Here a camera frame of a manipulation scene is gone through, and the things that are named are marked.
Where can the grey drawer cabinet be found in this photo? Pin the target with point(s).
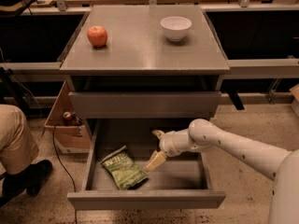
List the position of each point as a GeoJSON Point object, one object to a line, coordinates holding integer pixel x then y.
{"type": "Point", "coordinates": [139, 58]}

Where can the white ceramic bowl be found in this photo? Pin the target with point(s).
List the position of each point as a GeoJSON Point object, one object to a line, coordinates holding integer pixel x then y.
{"type": "Point", "coordinates": [175, 28]}

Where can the red apple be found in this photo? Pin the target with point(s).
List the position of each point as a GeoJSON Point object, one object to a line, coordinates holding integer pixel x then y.
{"type": "Point", "coordinates": [97, 35]}

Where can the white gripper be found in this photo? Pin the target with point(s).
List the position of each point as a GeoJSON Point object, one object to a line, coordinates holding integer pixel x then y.
{"type": "Point", "coordinates": [167, 143]}

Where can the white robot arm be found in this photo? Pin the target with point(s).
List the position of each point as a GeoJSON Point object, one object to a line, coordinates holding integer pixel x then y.
{"type": "Point", "coordinates": [278, 164]}

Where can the green jalapeno chip bag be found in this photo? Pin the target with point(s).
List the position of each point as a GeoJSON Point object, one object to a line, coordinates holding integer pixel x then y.
{"type": "Point", "coordinates": [123, 169]}

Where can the black shoe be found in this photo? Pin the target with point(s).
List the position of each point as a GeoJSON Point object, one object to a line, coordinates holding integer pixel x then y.
{"type": "Point", "coordinates": [29, 180]}

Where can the open grey middle drawer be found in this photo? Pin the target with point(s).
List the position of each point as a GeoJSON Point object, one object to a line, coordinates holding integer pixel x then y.
{"type": "Point", "coordinates": [182, 182]}

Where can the cardboard box on floor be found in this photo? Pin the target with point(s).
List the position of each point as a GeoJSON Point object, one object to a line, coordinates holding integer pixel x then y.
{"type": "Point", "coordinates": [70, 135]}

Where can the red soda can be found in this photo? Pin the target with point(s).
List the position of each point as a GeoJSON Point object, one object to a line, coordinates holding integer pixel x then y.
{"type": "Point", "coordinates": [69, 119]}

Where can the closed grey top drawer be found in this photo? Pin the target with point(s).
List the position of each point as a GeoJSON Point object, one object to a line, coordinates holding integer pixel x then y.
{"type": "Point", "coordinates": [145, 105]}

